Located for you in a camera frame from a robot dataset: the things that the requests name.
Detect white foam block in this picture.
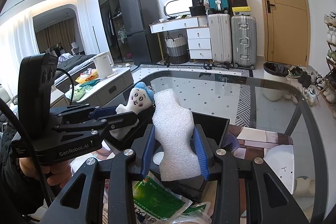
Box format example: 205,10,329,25
152,89,201,181

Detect white plush toy blue hair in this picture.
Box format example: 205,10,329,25
110,82,154,140

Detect green white snack packet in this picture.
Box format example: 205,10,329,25
133,175,193,223

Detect person's left hand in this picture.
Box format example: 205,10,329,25
18,157,72,189

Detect grey side cabinet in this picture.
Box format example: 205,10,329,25
49,67,134,109

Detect black storage box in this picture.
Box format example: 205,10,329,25
110,110,231,204

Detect white electric kettle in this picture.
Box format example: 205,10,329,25
93,52,114,79

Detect anime print table mat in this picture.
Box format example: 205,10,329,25
71,123,296,224

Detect woven laundry basket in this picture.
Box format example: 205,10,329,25
165,34,189,64

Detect white trash bin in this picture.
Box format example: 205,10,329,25
262,62,288,102

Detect black refrigerator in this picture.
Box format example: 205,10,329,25
120,0,162,65

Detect white drawer desk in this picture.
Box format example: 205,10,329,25
149,15,213,60

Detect dark glass wardrobe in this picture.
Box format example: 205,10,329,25
98,0,133,63

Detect white suitcase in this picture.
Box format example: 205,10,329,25
208,14,232,63

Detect silver suitcase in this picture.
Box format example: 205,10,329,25
231,15,257,69

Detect black handbag on desk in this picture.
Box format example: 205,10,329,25
189,0,206,16

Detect wooden shoe rack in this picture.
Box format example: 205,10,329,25
324,12,336,88

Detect stacked shoe boxes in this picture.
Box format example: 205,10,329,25
229,0,251,16

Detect yellow wooden door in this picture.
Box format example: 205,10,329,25
262,0,310,67

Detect oval mirror frame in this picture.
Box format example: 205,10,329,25
163,0,193,17

